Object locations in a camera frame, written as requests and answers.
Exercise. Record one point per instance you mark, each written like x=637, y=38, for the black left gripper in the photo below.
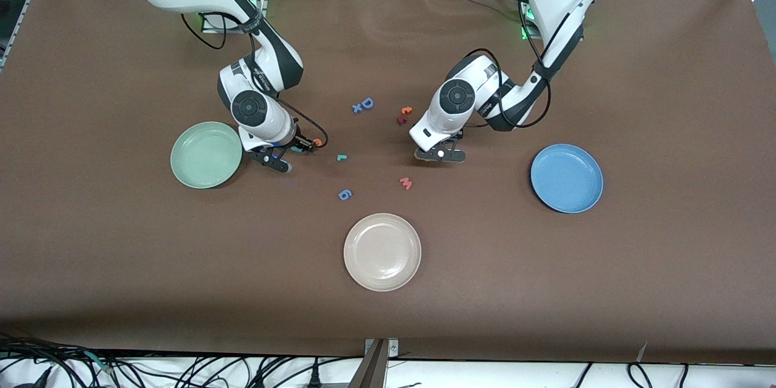
x=460, y=136

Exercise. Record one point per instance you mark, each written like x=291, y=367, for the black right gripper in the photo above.
x=301, y=143

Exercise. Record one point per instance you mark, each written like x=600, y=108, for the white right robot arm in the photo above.
x=260, y=109

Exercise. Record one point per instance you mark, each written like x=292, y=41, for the blue foam number 6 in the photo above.
x=344, y=194

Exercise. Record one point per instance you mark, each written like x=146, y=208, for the pink foam letter w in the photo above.
x=405, y=182

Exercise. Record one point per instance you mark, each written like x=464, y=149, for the blue foam letter D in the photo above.
x=367, y=103

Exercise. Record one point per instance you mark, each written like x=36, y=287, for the light green round plate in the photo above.
x=207, y=154

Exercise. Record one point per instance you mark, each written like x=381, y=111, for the blue round plate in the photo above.
x=567, y=179

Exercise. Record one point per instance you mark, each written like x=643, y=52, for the beige round plate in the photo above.
x=382, y=251

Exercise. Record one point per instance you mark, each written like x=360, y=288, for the brown table cover sheet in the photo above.
x=182, y=285

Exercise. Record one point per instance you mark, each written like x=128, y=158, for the grey aluminium profile bar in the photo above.
x=373, y=373

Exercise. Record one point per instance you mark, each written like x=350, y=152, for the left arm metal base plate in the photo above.
x=526, y=35

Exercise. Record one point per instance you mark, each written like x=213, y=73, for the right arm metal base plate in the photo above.
x=209, y=29

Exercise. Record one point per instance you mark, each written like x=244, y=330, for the small metal corner bracket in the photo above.
x=393, y=348

